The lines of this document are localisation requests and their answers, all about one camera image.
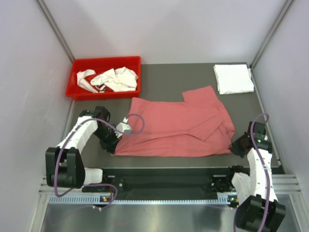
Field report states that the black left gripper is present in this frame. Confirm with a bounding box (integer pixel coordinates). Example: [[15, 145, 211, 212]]
[[93, 126, 122, 155]]

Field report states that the pink t shirt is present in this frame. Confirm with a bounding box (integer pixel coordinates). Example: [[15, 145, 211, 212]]
[[114, 86, 236, 157]]

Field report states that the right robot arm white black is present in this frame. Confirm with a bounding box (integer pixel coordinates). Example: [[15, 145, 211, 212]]
[[225, 122, 286, 232]]

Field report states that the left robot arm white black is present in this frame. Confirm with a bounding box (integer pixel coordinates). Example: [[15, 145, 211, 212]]
[[45, 106, 120, 192]]

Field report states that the white and red t shirt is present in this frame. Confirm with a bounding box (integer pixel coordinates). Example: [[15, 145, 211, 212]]
[[76, 67, 138, 93]]

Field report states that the red plastic bin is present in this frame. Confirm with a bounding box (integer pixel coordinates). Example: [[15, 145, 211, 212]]
[[65, 56, 142, 101]]

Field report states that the folded white t shirt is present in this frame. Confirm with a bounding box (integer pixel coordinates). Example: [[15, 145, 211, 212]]
[[213, 64, 254, 95]]

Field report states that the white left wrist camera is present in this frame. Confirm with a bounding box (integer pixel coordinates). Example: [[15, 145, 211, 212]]
[[115, 117, 132, 138]]

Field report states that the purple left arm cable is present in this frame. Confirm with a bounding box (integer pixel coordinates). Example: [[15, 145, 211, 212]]
[[54, 113, 145, 210]]

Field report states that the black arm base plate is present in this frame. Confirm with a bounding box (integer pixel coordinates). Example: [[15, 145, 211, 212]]
[[82, 168, 256, 194]]

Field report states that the aluminium frame rail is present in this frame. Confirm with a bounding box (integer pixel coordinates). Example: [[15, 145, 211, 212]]
[[38, 175, 302, 194]]

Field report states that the grey slotted cable duct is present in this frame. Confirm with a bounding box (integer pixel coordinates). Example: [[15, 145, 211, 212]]
[[48, 194, 239, 205]]

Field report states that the left aluminium corner post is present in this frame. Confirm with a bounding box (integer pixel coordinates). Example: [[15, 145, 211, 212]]
[[35, 0, 75, 63]]

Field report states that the aluminium corner post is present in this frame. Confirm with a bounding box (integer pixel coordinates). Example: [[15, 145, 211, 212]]
[[35, 0, 75, 63], [250, 0, 296, 69]]

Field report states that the right aluminium corner post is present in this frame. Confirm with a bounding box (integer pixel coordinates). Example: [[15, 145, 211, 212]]
[[250, 0, 296, 69]]

